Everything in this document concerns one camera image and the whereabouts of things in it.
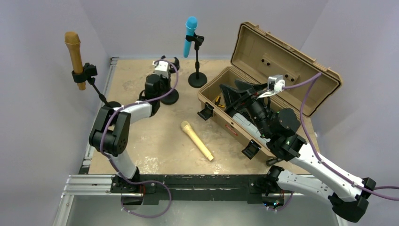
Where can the tan plastic tool case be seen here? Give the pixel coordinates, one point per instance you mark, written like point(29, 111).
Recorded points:
point(257, 56)

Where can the yellow black tool in case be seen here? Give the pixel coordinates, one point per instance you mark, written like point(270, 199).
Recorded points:
point(218, 102)

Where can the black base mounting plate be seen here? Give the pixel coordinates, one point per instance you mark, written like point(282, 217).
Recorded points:
point(249, 188)

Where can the black shock mount mic stand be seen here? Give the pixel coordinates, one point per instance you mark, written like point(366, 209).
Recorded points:
point(172, 97)

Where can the black stand with blue mic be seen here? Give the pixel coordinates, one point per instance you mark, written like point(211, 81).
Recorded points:
point(196, 79)

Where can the black stand with brown mic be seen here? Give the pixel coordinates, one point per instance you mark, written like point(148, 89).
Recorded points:
point(88, 74)

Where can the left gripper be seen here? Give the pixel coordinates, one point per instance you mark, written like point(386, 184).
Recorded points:
point(166, 81)

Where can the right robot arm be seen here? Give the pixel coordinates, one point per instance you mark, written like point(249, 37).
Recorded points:
point(346, 193)

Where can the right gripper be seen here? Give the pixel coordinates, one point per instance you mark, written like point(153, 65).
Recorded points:
point(231, 95)

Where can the small black cylinder on table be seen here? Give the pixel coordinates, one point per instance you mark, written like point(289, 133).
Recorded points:
point(272, 161)

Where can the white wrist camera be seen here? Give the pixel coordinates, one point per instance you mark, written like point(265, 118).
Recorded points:
point(276, 84)
point(161, 68)

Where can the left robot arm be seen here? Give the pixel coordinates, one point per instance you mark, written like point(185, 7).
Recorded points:
point(110, 131)

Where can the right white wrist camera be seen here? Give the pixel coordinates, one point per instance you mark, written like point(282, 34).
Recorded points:
point(276, 84)

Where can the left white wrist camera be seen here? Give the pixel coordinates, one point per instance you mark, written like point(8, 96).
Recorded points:
point(161, 68)

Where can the brown gold microphone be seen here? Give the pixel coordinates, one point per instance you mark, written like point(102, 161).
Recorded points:
point(73, 42)

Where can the cream beige microphone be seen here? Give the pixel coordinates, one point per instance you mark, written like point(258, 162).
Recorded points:
point(187, 128)

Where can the blue microphone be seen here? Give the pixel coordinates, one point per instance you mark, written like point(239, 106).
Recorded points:
point(191, 26)

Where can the grey device in case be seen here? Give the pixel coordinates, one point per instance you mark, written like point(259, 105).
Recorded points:
point(250, 128)

